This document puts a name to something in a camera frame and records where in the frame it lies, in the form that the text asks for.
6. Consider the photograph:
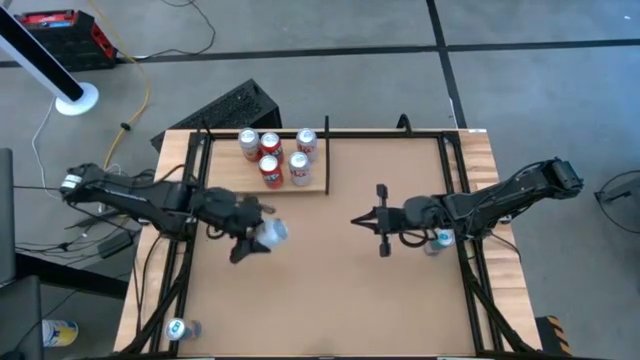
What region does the pink Spindrift can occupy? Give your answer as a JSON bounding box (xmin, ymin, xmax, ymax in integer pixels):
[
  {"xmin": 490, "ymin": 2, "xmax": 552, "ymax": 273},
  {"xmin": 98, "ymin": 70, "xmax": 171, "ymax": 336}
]
[{"xmin": 253, "ymin": 217, "xmax": 290, "ymax": 251}]

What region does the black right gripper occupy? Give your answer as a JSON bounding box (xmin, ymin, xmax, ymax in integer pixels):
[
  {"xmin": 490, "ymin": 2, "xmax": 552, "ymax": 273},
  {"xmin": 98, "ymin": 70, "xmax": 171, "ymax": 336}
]
[{"xmin": 350, "ymin": 183, "xmax": 437, "ymax": 258}]

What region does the black perforated box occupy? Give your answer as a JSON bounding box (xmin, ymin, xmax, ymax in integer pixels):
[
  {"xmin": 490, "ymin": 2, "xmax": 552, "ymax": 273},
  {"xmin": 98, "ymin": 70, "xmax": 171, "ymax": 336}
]
[{"xmin": 149, "ymin": 78, "xmax": 282, "ymax": 151}]

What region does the black floor cable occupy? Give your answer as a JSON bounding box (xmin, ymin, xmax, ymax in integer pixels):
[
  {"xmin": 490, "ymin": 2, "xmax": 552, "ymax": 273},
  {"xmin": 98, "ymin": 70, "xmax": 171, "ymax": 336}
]
[{"xmin": 117, "ymin": 0, "xmax": 217, "ymax": 64}]

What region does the black yellow striped block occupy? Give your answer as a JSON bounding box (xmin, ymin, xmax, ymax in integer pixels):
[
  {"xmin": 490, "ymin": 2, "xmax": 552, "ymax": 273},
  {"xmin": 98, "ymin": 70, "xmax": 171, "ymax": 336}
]
[{"xmin": 534, "ymin": 314, "xmax": 572, "ymax": 357}]

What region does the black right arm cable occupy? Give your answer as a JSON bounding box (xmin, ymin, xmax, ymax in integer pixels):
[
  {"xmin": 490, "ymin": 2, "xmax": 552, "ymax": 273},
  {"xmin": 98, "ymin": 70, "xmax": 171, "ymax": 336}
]
[{"xmin": 397, "ymin": 229, "xmax": 429, "ymax": 250}]

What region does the yellow extension cable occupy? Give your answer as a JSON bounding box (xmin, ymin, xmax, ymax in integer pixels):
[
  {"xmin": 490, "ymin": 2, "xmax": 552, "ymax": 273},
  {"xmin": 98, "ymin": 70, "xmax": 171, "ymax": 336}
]
[{"xmin": 87, "ymin": 0, "xmax": 152, "ymax": 169}]

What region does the silver and red soda can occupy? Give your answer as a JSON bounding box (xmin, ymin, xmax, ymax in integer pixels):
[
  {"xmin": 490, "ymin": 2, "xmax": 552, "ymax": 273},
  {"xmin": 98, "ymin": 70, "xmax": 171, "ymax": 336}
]
[{"xmin": 237, "ymin": 127, "xmax": 262, "ymax": 162}]

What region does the black floor beam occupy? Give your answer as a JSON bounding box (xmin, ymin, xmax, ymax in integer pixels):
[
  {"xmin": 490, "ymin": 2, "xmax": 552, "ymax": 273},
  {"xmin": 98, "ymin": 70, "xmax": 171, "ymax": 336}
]
[{"xmin": 14, "ymin": 251, "xmax": 130, "ymax": 301}]

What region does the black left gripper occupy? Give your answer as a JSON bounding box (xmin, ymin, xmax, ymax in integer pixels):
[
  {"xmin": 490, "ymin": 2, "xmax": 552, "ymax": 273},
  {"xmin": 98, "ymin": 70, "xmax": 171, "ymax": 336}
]
[{"xmin": 192, "ymin": 187, "xmax": 277, "ymax": 265}]

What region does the silver Diet Coke can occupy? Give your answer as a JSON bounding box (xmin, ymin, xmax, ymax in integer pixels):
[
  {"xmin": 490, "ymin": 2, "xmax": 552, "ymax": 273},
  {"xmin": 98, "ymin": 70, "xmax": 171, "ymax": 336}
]
[
  {"xmin": 287, "ymin": 150, "xmax": 312, "ymax": 187},
  {"xmin": 295, "ymin": 127, "xmax": 320, "ymax": 162}
]

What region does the yellow and white canister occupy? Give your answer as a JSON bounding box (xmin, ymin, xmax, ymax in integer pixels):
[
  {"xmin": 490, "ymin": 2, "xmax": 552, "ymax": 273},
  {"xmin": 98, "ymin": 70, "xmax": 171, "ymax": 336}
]
[{"xmin": 41, "ymin": 318, "xmax": 80, "ymax": 349}]

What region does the wooden shelf board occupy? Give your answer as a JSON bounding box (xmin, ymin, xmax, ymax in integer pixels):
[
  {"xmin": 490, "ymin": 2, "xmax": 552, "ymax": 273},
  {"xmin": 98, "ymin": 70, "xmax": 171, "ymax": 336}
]
[{"xmin": 207, "ymin": 138, "xmax": 329, "ymax": 194}]

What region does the light blue Red Bull can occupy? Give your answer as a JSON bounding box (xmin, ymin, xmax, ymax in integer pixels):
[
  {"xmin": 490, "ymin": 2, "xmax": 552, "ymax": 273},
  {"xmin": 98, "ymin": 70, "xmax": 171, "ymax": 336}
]
[{"xmin": 423, "ymin": 228, "xmax": 456, "ymax": 257}]

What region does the white floor cable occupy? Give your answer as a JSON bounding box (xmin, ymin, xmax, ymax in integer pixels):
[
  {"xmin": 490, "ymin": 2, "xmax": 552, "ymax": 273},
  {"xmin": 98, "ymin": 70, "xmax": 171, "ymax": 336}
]
[{"xmin": 31, "ymin": 97, "xmax": 57, "ymax": 201}]

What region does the red and black crate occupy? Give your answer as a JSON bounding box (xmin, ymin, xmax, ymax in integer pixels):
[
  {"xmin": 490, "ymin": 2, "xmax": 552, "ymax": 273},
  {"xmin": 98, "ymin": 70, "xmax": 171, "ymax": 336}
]
[{"xmin": 13, "ymin": 8, "xmax": 120, "ymax": 72}]

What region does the red Fanta can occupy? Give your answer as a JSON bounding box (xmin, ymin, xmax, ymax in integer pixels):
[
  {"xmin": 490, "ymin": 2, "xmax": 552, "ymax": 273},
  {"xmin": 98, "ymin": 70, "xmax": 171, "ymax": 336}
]
[
  {"xmin": 259, "ymin": 131, "xmax": 285, "ymax": 164},
  {"xmin": 257, "ymin": 154, "xmax": 285, "ymax": 190}
]

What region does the white fan stand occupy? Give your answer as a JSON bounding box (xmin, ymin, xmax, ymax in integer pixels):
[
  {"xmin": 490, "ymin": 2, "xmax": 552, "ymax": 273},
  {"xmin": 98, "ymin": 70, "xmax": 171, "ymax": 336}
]
[{"xmin": 0, "ymin": 3, "xmax": 100, "ymax": 117}]

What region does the black power adapter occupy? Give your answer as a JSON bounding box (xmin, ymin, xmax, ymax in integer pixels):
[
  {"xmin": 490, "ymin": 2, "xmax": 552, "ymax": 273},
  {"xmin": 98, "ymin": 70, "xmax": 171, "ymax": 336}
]
[{"xmin": 97, "ymin": 231, "xmax": 135, "ymax": 260}]

